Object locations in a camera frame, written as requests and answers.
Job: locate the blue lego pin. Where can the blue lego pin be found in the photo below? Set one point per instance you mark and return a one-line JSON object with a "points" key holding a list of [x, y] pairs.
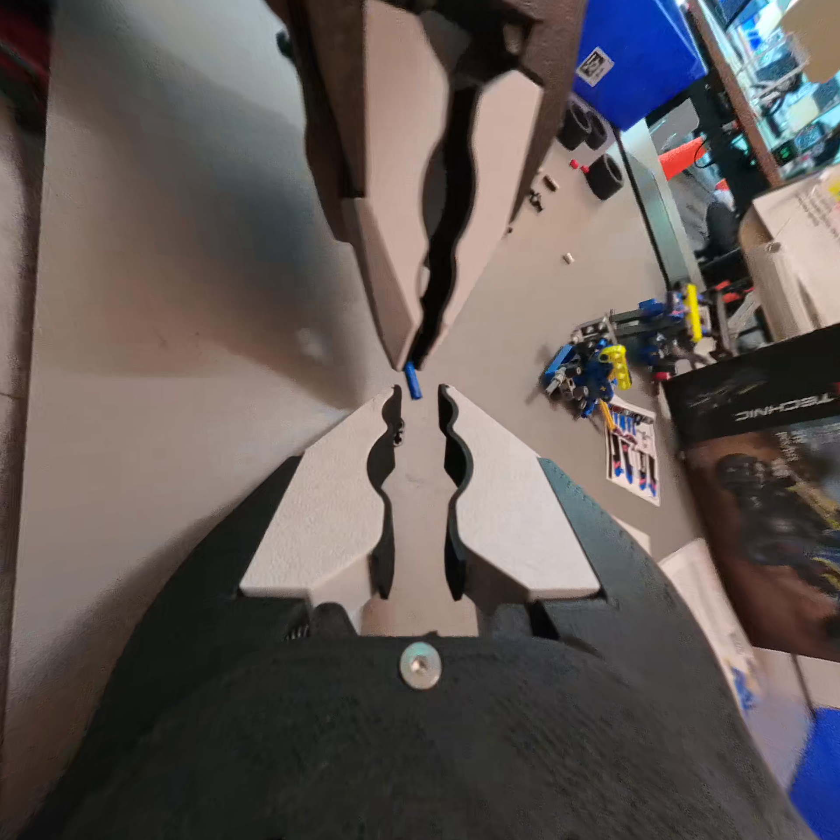
{"points": [[412, 380]]}

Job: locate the black lego set box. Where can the black lego set box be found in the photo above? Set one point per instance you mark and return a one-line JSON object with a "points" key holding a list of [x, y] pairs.
{"points": [[768, 499]]}

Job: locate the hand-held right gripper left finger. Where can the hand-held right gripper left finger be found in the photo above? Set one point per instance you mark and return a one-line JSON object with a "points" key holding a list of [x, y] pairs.
{"points": [[315, 505]]}

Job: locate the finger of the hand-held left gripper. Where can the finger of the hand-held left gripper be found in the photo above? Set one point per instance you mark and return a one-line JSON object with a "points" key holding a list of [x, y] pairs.
{"points": [[502, 170], [390, 164]]}

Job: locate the blue yellow lego assembly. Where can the blue yellow lego assembly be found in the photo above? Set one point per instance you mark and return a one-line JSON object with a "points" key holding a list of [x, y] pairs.
{"points": [[590, 374]]}

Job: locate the dark grey lego assembly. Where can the dark grey lego assembly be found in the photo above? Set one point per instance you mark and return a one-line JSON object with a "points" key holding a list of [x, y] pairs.
{"points": [[676, 321]]}

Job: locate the blue plastic bin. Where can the blue plastic bin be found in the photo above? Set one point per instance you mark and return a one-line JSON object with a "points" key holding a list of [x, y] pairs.
{"points": [[636, 59]]}

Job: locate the white cardboard box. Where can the white cardboard box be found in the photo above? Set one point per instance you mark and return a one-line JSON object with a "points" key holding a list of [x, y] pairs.
{"points": [[794, 256]]}

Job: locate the small red lego piece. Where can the small red lego piece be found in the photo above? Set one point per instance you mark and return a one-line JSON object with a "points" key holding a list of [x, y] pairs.
{"points": [[577, 165]]}

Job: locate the dark red object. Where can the dark red object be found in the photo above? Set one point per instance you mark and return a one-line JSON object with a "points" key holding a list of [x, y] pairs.
{"points": [[23, 52]]}

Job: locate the small brown lego piece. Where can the small brown lego piece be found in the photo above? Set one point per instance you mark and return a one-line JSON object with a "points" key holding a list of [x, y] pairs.
{"points": [[548, 182]]}

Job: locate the orange cone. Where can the orange cone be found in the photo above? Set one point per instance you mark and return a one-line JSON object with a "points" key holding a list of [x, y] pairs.
{"points": [[682, 157]]}

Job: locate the blue container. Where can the blue container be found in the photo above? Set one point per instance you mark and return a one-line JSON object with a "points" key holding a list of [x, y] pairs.
{"points": [[820, 768]]}

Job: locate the black lego piece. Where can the black lego piece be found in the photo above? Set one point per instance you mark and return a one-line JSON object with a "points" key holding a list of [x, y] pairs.
{"points": [[535, 200]]}

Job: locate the grey lego connector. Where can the grey lego connector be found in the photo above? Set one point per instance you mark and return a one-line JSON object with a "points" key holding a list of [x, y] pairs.
{"points": [[397, 433]]}

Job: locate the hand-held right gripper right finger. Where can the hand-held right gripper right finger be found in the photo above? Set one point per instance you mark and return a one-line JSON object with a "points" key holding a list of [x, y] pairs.
{"points": [[525, 518]]}

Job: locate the lego sticker sheet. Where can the lego sticker sheet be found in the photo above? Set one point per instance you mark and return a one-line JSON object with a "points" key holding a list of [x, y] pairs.
{"points": [[633, 453]]}

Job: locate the lego instruction booklet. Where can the lego instruction booklet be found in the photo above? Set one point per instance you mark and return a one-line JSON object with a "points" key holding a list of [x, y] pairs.
{"points": [[709, 610]]}

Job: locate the brown wooden shelf post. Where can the brown wooden shelf post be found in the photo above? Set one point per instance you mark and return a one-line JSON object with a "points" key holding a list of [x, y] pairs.
{"points": [[735, 85]]}

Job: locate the black lego tyre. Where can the black lego tyre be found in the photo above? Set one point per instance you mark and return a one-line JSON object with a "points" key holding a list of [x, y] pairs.
{"points": [[604, 176], [597, 130], [571, 124]]}

